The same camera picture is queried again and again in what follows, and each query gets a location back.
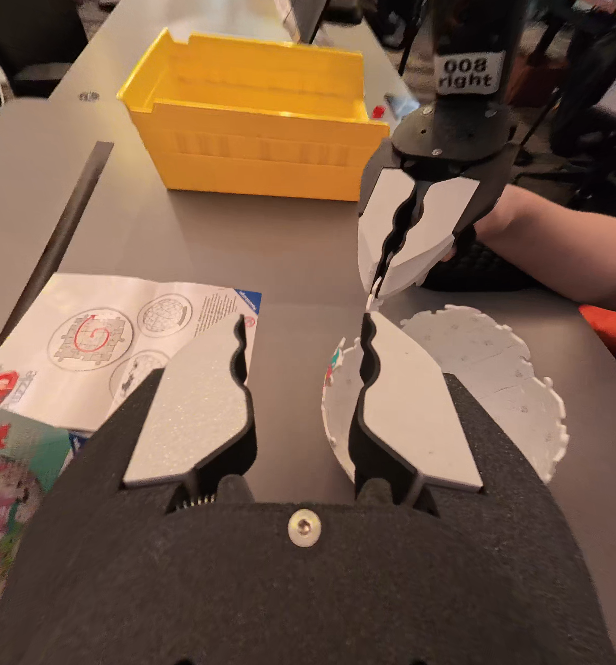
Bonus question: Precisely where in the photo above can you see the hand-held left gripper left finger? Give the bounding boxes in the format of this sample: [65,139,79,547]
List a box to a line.
[122,313,258,502]

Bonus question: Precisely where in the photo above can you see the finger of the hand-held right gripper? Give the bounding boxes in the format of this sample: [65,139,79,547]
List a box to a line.
[375,178,481,299]
[357,168,418,285]

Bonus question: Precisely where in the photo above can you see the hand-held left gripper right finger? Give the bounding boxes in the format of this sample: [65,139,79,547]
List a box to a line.
[349,311,485,505]

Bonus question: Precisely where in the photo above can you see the partly built puzzle ball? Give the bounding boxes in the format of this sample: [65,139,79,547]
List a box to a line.
[321,304,569,484]

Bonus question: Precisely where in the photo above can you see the person's right forearm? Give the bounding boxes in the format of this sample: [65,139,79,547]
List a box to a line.
[474,184,616,315]

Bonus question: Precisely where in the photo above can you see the colourful puzzle box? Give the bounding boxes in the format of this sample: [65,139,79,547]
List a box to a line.
[0,402,88,645]

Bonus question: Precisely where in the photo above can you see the white instruction leaflet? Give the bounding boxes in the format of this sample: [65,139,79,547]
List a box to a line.
[0,273,263,432]

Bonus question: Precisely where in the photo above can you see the yellow plastic bin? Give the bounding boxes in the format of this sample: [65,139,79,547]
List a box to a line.
[116,28,390,202]

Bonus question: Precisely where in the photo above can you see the black office chair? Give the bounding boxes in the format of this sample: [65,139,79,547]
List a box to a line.
[0,0,88,99]

